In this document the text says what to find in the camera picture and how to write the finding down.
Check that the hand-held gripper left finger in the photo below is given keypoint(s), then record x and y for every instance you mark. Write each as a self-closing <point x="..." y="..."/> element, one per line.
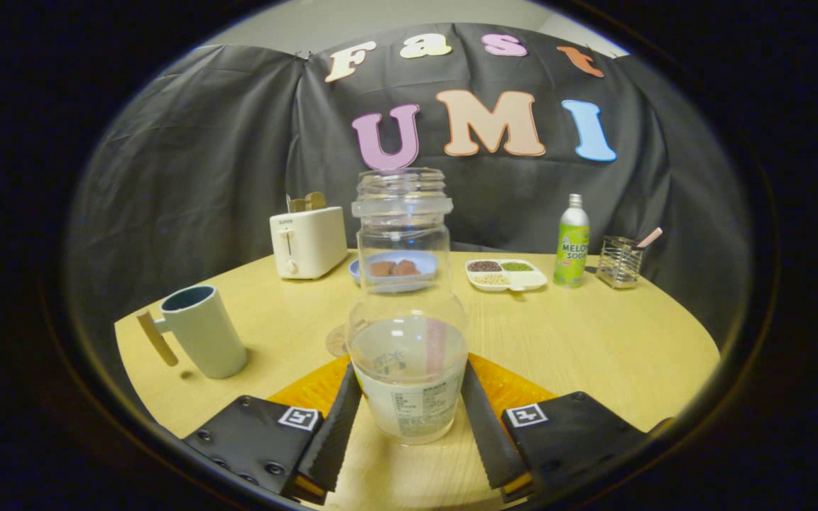
<point x="334" y="440"/>

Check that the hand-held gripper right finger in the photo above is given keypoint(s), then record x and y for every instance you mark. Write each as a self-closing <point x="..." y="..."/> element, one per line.
<point x="487" y="440"/>

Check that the clear glass juice bottle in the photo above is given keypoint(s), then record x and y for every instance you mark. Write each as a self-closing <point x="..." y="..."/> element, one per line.
<point x="409" y="383"/>

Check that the round wooden coaster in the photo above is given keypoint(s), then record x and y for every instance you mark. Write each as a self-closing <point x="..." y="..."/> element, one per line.
<point x="336" y="341"/>

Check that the green soda bottle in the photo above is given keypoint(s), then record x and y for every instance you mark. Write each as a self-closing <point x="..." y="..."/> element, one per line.
<point x="571" y="248"/>

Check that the wooden table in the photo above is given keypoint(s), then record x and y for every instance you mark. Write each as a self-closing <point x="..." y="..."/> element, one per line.
<point x="579" y="355"/>

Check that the pile of white beans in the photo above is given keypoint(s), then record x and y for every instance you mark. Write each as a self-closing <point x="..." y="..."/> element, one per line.
<point x="491" y="279"/>

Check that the white divided dish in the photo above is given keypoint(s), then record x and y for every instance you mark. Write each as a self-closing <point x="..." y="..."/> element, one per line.
<point x="526" y="280"/>

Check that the blue plate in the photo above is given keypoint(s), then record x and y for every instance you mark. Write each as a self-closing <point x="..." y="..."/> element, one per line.
<point x="395" y="283"/>

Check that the pile of brown beans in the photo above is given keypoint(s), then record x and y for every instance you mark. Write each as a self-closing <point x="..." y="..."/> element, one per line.
<point x="483" y="266"/>

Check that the pile of green beans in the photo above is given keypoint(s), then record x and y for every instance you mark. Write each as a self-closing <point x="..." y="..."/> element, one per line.
<point x="517" y="266"/>

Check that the white toaster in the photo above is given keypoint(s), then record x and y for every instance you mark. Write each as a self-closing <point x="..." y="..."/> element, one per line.
<point x="309" y="245"/>

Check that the toast slices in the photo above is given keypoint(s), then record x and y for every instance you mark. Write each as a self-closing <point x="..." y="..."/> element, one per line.
<point x="309" y="201"/>

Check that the pink utensil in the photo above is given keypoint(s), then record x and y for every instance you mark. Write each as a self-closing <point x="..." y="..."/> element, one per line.
<point x="650" y="237"/>

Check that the black backdrop cloth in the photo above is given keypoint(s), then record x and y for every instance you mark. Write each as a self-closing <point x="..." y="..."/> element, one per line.
<point x="189" y="156"/>

